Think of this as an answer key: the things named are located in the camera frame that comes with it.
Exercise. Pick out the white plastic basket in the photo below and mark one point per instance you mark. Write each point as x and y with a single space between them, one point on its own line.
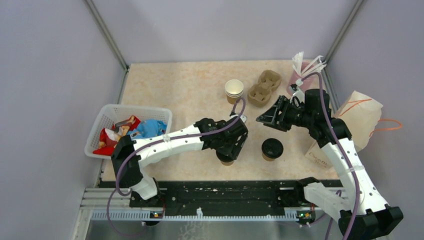
111 114

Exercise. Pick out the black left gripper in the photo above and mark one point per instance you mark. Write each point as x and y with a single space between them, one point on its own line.
233 150

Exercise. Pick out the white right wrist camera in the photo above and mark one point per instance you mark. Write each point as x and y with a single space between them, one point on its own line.
298 95

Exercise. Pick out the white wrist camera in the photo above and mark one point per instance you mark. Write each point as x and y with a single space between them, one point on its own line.
242 118
298 95

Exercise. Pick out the pink straw holder cup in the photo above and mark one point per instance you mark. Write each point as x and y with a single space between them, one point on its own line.
306 83

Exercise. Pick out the blue snack bag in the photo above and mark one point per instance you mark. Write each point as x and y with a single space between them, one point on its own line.
149 128

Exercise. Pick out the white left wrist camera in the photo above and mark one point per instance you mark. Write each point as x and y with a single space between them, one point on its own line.
242 118

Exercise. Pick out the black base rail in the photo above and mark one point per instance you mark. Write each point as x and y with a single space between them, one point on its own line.
261 198

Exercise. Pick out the red snack bag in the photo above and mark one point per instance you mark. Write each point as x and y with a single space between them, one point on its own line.
109 137

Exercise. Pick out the brown pulp cup carrier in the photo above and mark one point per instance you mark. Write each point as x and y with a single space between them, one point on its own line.
260 93

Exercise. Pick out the stack of paper cups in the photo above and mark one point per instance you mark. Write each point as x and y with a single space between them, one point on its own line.
234 89

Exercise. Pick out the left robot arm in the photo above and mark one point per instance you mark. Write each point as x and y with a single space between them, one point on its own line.
131 156

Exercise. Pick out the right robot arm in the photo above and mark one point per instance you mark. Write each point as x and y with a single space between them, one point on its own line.
364 214

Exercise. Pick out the paper takeout bag orange handles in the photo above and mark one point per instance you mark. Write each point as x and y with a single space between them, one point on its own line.
362 114

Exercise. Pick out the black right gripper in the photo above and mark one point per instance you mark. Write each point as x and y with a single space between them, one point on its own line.
282 104

